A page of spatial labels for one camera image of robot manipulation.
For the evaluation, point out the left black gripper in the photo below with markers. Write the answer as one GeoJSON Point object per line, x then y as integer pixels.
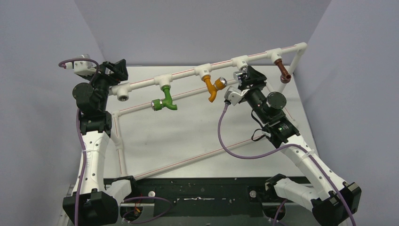
{"type": "Point", "coordinates": [120, 75]}

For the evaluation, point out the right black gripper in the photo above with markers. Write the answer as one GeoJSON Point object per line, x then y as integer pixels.
{"type": "Point", "coordinates": [249, 85]}

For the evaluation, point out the chrome metal faucet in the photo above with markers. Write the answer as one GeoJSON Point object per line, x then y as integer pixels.
{"type": "Point", "coordinates": [242, 77]}

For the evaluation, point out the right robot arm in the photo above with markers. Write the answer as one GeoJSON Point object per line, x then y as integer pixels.
{"type": "Point", "coordinates": [331, 200]}

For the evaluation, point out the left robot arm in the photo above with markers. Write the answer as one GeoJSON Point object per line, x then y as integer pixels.
{"type": "Point", "coordinates": [91, 202]}

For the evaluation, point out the brown plastic faucet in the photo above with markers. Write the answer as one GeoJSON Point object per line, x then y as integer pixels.
{"type": "Point", "coordinates": [285, 76]}

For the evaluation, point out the orange plastic faucet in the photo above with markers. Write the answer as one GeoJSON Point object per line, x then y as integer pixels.
{"type": "Point", "coordinates": [218, 85]}

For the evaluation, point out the green plastic faucet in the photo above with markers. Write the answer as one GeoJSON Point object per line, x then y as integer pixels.
{"type": "Point", "coordinates": [166, 102]}

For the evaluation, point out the white PVC pipe frame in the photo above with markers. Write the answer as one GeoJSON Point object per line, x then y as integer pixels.
{"type": "Point", "coordinates": [241, 63]}

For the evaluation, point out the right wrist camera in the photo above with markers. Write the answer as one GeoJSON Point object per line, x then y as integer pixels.
{"type": "Point", "coordinates": [234, 95]}

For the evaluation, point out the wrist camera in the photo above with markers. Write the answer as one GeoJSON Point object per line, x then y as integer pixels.
{"type": "Point", "coordinates": [234, 95]}
{"type": "Point", "coordinates": [81, 65]}

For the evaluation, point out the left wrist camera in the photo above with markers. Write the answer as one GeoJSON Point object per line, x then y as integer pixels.
{"type": "Point", "coordinates": [81, 65]}

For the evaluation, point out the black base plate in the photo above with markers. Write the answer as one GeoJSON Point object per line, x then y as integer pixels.
{"type": "Point", "coordinates": [210, 198]}

